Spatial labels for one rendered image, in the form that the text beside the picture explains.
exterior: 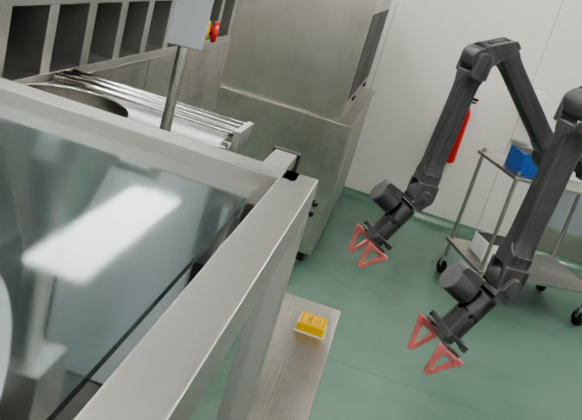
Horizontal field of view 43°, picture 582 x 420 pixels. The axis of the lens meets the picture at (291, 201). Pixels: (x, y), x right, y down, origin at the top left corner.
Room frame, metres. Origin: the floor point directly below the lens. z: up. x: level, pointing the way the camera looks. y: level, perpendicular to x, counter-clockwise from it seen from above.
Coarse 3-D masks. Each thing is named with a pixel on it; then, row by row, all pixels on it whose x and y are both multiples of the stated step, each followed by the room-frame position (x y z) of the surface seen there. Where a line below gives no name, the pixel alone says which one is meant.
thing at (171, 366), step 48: (0, 96) 0.60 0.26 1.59; (48, 96) 0.61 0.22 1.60; (144, 144) 0.59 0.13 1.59; (192, 144) 0.60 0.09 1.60; (288, 192) 0.54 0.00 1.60; (240, 240) 0.42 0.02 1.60; (288, 240) 0.49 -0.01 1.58; (192, 288) 0.34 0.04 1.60; (240, 288) 0.36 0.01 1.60; (192, 336) 0.30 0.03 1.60; (144, 384) 0.25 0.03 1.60; (192, 384) 0.26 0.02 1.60; (240, 384) 0.57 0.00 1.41
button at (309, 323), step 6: (306, 312) 1.75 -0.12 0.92; (300, 318) 1.71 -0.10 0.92; (306, 318) 1.72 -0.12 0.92; (312, 318) 1.72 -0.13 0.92; (318, 318) 1.73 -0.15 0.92; (324, 318) 1.74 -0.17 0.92; (300, 324) 1.68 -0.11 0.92; (306, 324) 1.68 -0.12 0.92; (312, 324) 1.69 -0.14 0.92; (318, 324) 1.70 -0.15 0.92; (324, 324) 1.71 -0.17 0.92; (300, 330) 1.68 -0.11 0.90; (306, 330) 1.68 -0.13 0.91; (312, 330) 1.68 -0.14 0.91; (318, 330) 1.68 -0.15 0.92; (324, 330) 1.68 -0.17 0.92; (318, 336) 1.68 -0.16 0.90
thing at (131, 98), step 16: (64, 80) 1.29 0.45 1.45; (80, 80) 1.33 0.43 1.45; (96, 80) 1.33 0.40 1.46; (112, 96) 1.28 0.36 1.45; (128, 96) 1.28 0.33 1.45; (144, 96) 1.32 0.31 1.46; (160, 96) 1.35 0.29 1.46; (144, 112) 1.28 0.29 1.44; (160, 112) 1.27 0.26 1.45; (176, 112) 1.27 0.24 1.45; (192, 112) 1.31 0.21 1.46; (208, 112) 1.34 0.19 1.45; (192, 128) 1.26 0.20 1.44; (208, 128) 1.26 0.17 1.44; (224, 128) 1.26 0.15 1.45; (240, 128) 1.28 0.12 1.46; (240, 144) 1.27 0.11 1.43
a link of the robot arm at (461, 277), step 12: (456, 264) 1.45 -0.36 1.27; (444, 276) 1.45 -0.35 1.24; (456, 276) 1.42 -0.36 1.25; (468, 276) 1.43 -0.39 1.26; (480, 276) 1.43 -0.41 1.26; (444, 288) 1.42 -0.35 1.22; (456, 288) 1.41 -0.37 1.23; (468, 288) 1.42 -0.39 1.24; (492, 288) 1.44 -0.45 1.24; (504, 288) 1.42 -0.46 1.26; (516, 288) 1.43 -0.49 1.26; (456, 300) 1.44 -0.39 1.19; (468, 300) 1.42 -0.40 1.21; (504, 300) 1.43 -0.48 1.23
